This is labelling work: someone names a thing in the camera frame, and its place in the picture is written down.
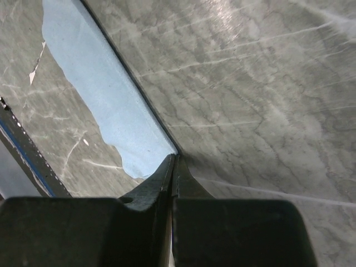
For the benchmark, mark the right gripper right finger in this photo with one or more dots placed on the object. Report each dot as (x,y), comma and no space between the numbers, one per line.
(207,231)

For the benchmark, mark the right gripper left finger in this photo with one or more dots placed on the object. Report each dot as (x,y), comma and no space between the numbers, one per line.
(131,230)

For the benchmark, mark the light blue cleaning cloth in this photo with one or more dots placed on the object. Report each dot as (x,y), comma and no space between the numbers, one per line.
(89,63)

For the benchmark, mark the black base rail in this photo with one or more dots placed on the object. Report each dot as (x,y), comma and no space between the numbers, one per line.
(24,170)

